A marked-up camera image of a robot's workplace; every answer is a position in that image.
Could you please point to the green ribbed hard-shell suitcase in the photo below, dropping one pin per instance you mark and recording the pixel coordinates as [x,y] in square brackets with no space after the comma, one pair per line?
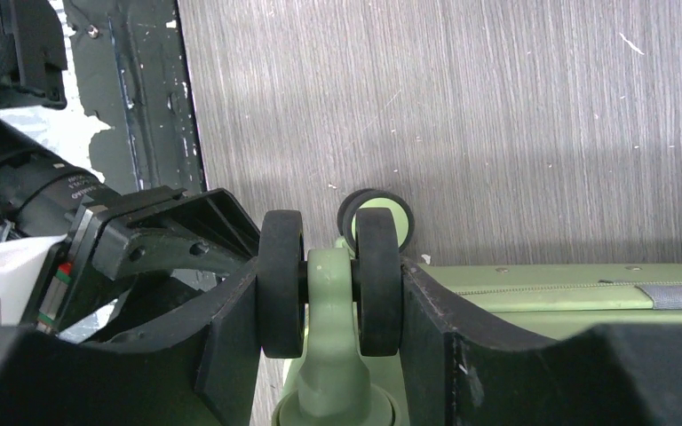
[336,316]

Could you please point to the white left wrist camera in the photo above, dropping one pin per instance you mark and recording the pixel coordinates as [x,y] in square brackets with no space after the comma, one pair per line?
[20,263]

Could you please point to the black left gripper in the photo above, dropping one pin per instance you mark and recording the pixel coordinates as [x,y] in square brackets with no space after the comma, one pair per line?
[128,245]

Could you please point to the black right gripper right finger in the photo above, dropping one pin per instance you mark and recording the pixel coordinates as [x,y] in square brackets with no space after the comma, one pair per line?
[463,365]

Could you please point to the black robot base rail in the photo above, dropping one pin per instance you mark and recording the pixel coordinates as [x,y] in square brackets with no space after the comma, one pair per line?
[132,74]

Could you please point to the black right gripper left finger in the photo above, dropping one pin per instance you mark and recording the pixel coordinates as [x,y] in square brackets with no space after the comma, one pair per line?
[194,365]

